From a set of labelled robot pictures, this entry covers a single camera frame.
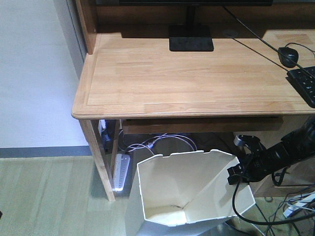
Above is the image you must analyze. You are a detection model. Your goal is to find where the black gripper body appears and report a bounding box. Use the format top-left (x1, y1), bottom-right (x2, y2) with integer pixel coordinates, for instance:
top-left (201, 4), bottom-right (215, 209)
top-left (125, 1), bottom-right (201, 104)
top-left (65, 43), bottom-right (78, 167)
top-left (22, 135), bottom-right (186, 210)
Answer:
top-left (227, 142), bottom-right (272, 185)

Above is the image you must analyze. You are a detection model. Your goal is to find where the white angular trash bin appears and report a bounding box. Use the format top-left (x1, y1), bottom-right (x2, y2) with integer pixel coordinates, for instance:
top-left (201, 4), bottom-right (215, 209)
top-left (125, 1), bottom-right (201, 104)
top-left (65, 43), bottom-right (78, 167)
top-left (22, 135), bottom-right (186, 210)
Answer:
top-left (125, 149), bottom-right (255, 236)

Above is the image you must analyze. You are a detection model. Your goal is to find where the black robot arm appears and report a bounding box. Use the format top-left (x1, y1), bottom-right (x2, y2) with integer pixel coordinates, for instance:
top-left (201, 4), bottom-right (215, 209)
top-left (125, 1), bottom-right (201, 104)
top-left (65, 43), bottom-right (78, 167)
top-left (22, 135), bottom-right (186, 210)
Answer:
top-left (227, 117), bottom-right (315, 186)

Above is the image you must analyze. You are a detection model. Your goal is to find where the wooden keyboard tray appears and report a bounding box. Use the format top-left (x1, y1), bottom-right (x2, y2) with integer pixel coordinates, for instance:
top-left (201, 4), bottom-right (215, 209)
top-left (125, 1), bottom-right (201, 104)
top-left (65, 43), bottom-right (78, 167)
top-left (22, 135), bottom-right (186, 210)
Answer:
top-left (122, 117), bottom-right (283, 134)

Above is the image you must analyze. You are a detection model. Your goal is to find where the white power strip right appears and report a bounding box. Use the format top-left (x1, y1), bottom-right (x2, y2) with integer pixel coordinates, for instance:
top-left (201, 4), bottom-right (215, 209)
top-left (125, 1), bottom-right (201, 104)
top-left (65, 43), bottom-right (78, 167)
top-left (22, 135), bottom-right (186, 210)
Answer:
top-left (283, 192), bottom-right (315, 218)

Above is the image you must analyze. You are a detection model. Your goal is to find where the white power strip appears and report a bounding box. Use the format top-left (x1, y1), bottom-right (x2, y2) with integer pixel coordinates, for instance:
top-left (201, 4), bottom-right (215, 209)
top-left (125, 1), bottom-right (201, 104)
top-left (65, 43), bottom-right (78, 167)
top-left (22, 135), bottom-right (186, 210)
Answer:
top-left (283, 192), bottom-right (315, 218)
top-left (113, 153), bottom-right (130, 192)

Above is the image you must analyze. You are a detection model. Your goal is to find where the black keyboard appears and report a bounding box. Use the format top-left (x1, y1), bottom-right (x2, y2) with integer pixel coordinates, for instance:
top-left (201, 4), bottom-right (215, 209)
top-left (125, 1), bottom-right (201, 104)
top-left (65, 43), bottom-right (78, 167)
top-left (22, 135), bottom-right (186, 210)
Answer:
top-left (286, 66), bottom-right (315, 108)

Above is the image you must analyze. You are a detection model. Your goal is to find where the black computer mouse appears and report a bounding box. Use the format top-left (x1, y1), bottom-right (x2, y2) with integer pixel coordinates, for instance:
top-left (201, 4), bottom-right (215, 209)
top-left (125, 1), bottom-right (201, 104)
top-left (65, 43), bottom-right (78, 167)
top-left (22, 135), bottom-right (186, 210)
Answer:
top-left (278, 47), bottom-right (299, 68)

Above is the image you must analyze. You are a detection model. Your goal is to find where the black computer monitor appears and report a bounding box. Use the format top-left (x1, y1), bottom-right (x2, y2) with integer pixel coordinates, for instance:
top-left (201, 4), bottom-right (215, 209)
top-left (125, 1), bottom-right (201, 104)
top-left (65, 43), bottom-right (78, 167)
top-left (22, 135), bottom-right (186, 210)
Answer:
top-left (95, 0), bottom-right (274, 52)

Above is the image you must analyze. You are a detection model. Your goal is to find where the light wooden desk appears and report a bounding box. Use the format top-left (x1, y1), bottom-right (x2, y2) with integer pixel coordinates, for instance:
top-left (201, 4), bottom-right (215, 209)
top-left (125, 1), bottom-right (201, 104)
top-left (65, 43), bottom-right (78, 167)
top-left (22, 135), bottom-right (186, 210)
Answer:
top-left (72, 0), bottom-right (315, 201)

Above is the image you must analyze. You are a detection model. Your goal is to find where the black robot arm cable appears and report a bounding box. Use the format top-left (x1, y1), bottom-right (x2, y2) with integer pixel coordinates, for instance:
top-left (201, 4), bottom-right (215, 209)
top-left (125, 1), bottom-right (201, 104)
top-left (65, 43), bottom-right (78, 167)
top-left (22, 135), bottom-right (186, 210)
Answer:
top-left (232, 181), bottom-right (315, 226)

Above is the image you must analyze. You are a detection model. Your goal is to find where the white cable under desk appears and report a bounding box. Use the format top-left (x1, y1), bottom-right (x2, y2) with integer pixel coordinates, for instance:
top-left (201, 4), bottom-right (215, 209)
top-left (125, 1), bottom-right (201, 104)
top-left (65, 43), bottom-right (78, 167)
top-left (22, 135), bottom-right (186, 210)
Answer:
top-left (118, 130), bottom-right (197, 154)

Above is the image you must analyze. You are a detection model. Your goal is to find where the black monitor cable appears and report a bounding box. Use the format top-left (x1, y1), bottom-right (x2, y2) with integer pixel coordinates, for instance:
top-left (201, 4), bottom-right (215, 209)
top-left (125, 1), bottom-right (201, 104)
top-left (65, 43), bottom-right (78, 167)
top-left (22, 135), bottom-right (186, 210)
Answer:
top-left (222, 5), bottom-right (315, 79)

